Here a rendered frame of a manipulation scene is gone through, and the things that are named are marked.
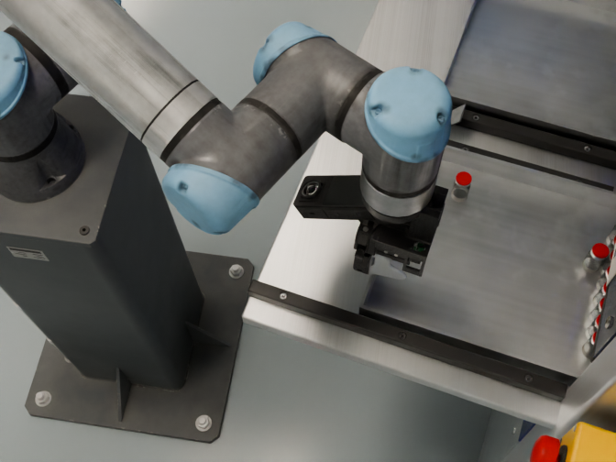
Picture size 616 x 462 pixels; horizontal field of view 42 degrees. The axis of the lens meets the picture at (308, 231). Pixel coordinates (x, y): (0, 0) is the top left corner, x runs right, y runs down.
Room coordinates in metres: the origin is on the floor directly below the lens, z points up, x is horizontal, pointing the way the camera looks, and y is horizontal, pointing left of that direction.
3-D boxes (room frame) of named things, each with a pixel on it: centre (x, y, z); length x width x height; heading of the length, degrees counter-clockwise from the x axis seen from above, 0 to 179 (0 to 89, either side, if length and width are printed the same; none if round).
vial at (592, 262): (0.41, -0.36, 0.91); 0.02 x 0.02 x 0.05
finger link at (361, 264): (0.40, -0.07, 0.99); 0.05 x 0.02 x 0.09; 156
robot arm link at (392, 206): (0.41, -0.09, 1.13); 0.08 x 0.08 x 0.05
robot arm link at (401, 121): (0.41, -0.09, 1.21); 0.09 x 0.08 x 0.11; 48
